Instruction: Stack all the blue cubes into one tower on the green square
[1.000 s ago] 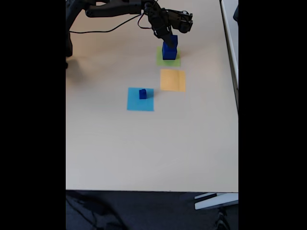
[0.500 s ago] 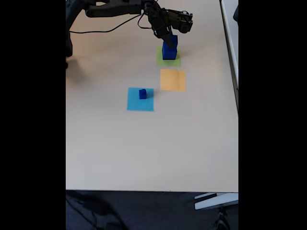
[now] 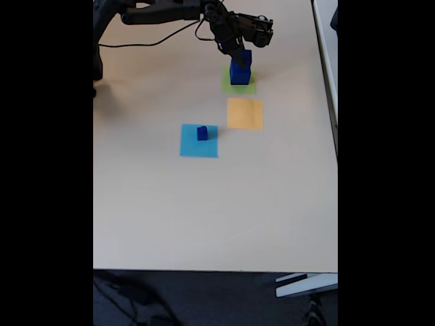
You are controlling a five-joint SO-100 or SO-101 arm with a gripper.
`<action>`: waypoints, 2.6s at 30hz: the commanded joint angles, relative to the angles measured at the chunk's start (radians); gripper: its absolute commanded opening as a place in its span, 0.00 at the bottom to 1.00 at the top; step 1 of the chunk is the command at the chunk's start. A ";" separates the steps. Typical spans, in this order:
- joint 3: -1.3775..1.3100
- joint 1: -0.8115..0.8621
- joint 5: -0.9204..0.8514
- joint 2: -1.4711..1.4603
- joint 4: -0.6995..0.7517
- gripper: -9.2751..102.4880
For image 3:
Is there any orange paper square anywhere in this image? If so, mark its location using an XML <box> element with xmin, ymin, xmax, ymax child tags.
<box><xmin>226</xmin><ymin>97</ymin><xmax>264</xmax><ymax>131</ymax></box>

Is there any thick black floor cable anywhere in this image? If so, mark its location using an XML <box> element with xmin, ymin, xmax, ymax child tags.
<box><xmin>93</xmin><ymin>271</ymin><xmax>177</xmax><ymax>326</ymax></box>

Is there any green paper square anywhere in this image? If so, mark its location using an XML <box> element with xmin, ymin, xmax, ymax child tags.
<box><xmin>221</xmin><ymin>65</ymin><xmax>257</xmax><ymax>96</ymax></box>

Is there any medium blue cube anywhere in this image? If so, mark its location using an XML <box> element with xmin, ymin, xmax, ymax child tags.
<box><xmin>237</xmin><ymin>49</ymin><xmax>254</xmax><ymax>70</ymax></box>

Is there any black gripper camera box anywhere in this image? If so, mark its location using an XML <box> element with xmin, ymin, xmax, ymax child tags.
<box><xmin>236</xmin><ymin>12</ymin><xmax>275</xmax><ymax>48</ymax></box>

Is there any short looped wrist cable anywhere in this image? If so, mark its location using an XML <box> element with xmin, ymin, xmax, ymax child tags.
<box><xmin>194</xmin><ymin>16</ymin><xmax>218</xmax><ymax>42</ymax></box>

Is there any light blue paper square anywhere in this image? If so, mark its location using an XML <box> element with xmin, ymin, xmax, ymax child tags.
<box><xmin>179</xmin><ymin>123</ymin><xmax>219</xmax><ymax>159</ymax></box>

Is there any large blue cube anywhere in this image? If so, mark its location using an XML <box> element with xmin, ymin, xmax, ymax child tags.
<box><xmin>229</xmin><ymin>58</ymin><xmax>252</xmax><ymax>86</ymax></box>

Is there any white table foot bar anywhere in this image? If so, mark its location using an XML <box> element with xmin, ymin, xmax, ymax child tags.
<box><xmin>275</xmin><ymin>272</ymin><xmax>338</xmax><ymax>299</ymax></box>

